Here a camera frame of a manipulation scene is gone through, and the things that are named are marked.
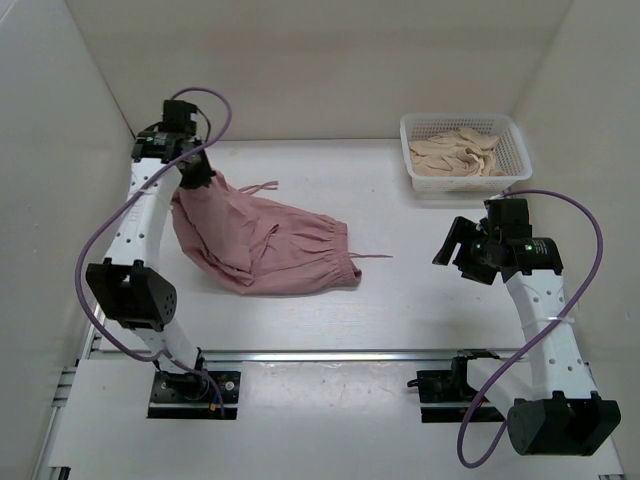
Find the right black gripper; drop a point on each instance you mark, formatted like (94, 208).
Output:
(460, 228)

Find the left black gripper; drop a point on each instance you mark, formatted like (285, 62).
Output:
(204, 175)

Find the pink trousers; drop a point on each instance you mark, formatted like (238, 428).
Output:
(259, 247)

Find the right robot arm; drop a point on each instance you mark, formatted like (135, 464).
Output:
(545, 392)

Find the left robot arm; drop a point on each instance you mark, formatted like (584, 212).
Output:
(127, 284)

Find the beige trousers in basket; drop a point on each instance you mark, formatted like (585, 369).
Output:
(456, 153)

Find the white plastic basket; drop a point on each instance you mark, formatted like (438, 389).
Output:
(511, 155)

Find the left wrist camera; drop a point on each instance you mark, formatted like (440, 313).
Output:
(190, 112)

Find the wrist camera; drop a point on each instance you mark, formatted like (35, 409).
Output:
(492, 200)
(190, 112)

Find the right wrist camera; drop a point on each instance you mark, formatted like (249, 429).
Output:
(492, 200)

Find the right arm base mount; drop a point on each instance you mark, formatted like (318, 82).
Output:
(444, 393)

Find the aluminium rail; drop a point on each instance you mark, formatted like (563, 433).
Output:
(333, 356)

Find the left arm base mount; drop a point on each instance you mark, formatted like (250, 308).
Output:
(188, 396)

